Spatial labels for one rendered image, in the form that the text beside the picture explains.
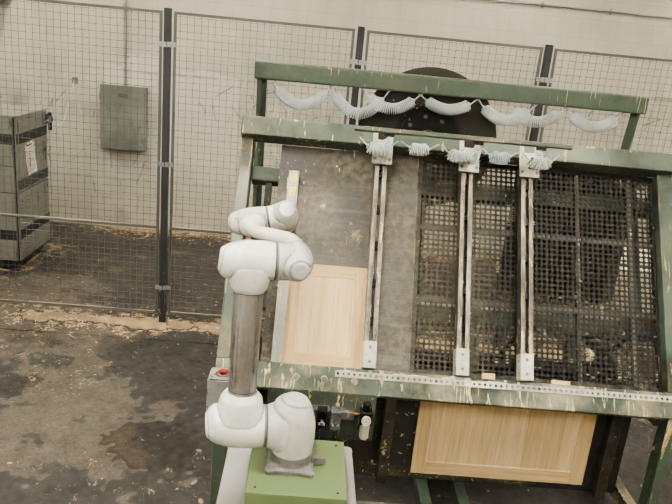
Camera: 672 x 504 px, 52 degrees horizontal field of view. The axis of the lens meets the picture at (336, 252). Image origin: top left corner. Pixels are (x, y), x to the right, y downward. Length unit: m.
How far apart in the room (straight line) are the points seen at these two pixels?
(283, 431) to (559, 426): 1.71
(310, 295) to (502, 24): 5.41
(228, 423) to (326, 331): 0.94
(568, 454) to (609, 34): 5.64
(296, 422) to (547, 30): 6.48
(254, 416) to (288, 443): 0.16
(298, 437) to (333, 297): 0.97
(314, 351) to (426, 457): 0.87
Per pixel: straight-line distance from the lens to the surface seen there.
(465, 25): 8.10
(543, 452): 3.86
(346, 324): 3.31
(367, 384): 3.26
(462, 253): 3.41
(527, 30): 8.27
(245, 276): 2.34
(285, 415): 2.53
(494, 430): 3.72
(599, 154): 3.78
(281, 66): 3.94
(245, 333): 2.42
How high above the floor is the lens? 2.35
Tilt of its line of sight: 17 degrees down
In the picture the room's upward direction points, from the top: 5 degrees clockwise
